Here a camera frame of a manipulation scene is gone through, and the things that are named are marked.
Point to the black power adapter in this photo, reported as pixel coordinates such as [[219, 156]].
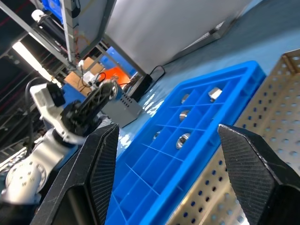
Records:
[[143, 85]]

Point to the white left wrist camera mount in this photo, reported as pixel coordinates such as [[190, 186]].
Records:
[[42, 99]]

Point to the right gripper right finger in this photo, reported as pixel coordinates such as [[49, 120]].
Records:
[[257, 178]]

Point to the grey metal board base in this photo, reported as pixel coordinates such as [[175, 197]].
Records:
[[215, 34]]

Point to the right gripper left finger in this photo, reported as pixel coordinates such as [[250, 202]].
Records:
[[93, 168]]

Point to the perforated metal tray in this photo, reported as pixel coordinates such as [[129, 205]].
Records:
[[264, 110]]

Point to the grey metal frame post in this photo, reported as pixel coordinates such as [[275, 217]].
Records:
[[68, 35]]

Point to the long ceiling light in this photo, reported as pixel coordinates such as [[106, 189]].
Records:
[[30, 59]]

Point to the blue compartment tray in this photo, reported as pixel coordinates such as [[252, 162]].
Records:
[[164, 168]]

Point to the white partition board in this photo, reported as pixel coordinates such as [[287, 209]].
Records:
[[164, 30]]

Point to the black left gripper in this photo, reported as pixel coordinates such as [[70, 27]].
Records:
[[73, 118]]

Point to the grey metal equipment box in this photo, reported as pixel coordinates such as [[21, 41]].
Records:
[[124, 110]]

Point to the orange plastic object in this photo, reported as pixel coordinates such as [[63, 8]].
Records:
[[114, 74]]

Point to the brown cardboard box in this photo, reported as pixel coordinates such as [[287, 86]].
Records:
[[92, 65]]

